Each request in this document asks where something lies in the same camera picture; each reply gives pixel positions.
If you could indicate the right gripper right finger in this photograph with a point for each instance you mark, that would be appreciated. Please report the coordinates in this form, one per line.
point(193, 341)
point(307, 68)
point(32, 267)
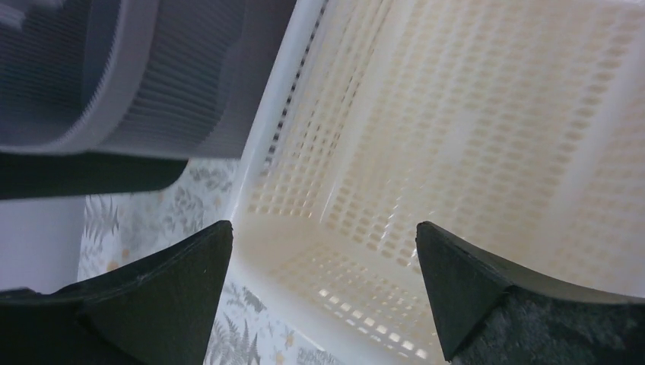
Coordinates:
point(489, 310)

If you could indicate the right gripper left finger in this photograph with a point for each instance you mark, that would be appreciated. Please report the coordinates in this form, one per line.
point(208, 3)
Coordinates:
point(156, 310)

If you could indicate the white perforated plastic basket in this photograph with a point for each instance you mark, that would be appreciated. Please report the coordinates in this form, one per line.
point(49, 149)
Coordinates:
point(516, 125)

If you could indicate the floral patterned table mat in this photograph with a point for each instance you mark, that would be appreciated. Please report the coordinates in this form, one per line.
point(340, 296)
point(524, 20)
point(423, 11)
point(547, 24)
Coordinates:
point(122, 228)

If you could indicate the black round waste bin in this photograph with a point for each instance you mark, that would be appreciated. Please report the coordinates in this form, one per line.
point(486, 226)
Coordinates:
point(39, 176)

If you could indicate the grey ribbed waste bin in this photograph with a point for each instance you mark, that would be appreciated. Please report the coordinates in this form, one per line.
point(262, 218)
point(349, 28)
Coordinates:
point(168, 79)

